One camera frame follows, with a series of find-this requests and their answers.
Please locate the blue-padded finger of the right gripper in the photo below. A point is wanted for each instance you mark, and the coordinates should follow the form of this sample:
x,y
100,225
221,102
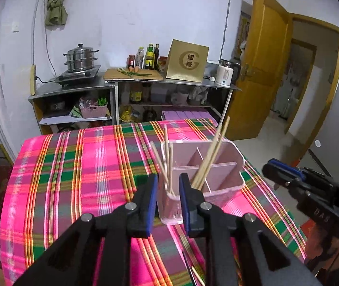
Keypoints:
x,y
281,173

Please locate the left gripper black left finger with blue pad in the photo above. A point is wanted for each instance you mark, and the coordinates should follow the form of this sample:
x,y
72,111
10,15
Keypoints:
x,y
96,250

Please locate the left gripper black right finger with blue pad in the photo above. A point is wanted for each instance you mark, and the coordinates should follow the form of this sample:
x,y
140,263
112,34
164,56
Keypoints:
x,y
240,250

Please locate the metal kitchen shelf right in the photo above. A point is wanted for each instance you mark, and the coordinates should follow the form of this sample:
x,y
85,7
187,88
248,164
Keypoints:
x,y
159,92

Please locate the metal kitchen shelf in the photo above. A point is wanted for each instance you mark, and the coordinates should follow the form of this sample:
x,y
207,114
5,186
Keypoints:
x,y
52,105
159,92

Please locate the metal kitchen shelf left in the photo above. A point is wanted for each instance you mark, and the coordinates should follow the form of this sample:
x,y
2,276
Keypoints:
x,y
52,105

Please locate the pink plastic utensil caddy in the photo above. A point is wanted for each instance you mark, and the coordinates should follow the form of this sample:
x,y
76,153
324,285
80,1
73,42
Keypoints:
x,y
223,181

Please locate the wooden door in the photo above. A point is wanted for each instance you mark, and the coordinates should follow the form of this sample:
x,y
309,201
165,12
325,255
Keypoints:
x,y
262,67

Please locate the white electric kettle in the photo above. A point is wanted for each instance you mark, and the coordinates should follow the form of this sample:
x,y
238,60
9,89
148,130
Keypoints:
x,y
224,73

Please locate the pink plastic basket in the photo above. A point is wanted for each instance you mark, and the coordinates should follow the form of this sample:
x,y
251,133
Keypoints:
x,y
93,111

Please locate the gold cardboard box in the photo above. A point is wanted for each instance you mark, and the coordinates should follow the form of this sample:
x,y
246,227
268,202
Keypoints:
x,y
186,61

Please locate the wooden cutting board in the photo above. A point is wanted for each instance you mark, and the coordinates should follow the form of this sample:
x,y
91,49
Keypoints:
x,y
126,74

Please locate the dark sauce bottle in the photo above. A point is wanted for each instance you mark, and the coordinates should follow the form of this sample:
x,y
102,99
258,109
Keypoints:
x,y
156,56

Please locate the gas stove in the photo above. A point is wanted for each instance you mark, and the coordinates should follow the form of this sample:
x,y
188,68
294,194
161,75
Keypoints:
x,y
74,78

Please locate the green oil bottle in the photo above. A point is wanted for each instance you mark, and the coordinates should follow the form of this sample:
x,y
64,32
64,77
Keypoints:
x,y
149,59

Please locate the clear plastic bottle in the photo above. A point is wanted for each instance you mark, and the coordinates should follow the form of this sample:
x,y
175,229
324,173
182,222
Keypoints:
x,y
139,58

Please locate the red jar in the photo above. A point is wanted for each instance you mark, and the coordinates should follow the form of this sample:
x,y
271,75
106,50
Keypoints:
x,y
131,61

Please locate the stainless steel steamer pot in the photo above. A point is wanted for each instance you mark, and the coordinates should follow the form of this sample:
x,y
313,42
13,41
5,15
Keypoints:
x,y
80,58

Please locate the green cloth hanging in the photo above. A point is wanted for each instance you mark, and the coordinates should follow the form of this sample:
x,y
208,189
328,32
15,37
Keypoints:
x,y
56,13

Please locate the wooden door frame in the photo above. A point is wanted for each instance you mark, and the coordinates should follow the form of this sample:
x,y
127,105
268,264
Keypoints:
x,y
322,40

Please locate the power strip on wall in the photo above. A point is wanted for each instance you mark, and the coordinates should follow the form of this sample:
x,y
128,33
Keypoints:
x,y
32,80

